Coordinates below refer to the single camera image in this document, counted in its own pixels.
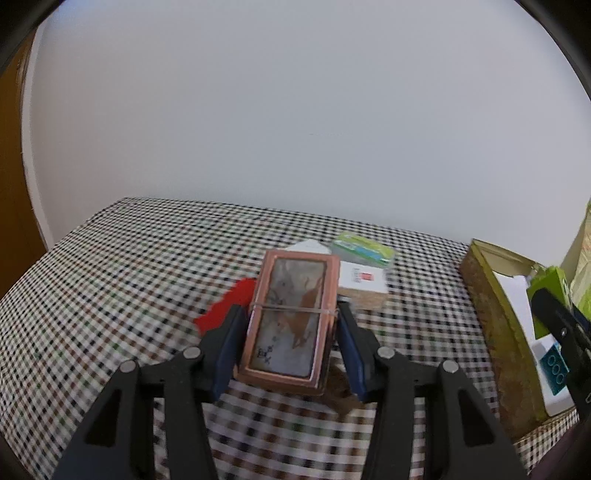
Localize white paper sheet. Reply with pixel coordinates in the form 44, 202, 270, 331
492, 270, 536, 340

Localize brown wooden door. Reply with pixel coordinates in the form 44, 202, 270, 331
0, 32, 49, 301

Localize copper framed box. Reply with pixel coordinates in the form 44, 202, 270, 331
235, 249, 341, 398

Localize green and white packet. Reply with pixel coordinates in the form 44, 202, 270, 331
331, 232, 397, 270

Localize red scalloped card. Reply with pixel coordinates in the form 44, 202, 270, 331
193, 278, 259, 335

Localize pale yellow-green bag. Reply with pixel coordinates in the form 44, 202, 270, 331
561, 198, 591, 319

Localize checkered tablecloth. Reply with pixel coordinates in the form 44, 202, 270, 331
0, 198, 583, 480

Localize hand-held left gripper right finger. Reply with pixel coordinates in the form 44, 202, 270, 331
336, 300, 527, 480

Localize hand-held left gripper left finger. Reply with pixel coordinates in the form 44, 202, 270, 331
51, 305, 247, 480

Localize golden brown storage box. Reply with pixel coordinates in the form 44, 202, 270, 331
459, 239, 580, 439

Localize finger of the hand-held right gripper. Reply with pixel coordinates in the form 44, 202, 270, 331
531, 287, 591, 416

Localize teal box with circles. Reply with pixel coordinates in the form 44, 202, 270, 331
531, 335, 578, 416

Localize plain white small box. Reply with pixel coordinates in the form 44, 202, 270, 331
286, 239, 333, 256

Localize white box with red label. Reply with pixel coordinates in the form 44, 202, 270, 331
337, 261, 389, 311

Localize bright green box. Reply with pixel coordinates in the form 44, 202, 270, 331
526, 265, 578, 315

